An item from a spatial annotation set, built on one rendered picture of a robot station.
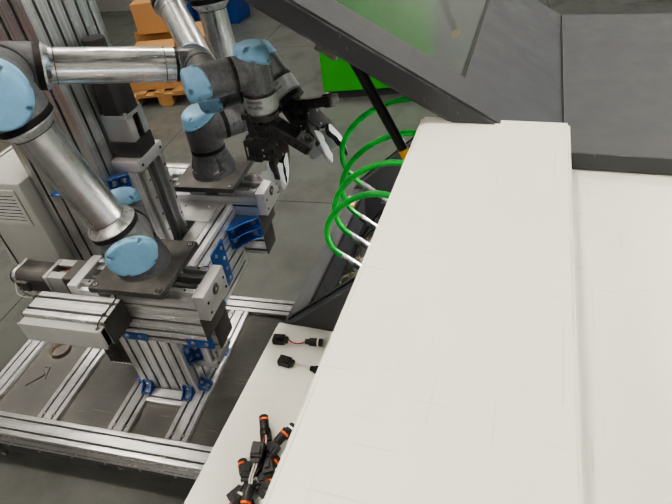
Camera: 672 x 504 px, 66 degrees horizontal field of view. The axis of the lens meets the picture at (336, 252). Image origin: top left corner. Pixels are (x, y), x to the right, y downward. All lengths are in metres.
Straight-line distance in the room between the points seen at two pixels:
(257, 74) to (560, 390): 0.91
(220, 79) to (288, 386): 0.67
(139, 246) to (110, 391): 1.24
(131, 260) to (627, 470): 1.05
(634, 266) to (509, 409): 0.34
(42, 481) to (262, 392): 1.53
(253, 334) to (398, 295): 1.87
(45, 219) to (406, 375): 1.48
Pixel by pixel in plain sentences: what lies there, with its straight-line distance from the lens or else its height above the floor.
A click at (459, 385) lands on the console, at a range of 0.47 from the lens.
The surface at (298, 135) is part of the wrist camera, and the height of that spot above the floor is 1.37.
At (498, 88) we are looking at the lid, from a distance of 0.95.
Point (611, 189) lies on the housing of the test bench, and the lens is 0.87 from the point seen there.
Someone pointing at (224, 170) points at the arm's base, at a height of 1.06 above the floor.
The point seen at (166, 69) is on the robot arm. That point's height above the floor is 1.54.
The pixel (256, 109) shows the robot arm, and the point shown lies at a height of 1.45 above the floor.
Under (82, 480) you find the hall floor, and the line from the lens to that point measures 2.50.
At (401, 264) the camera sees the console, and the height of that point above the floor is 1.55.
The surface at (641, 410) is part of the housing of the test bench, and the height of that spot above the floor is 1.47.
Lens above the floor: 1.93
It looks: 39 degrees down
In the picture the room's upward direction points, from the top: 7 degrees counter-clockwise
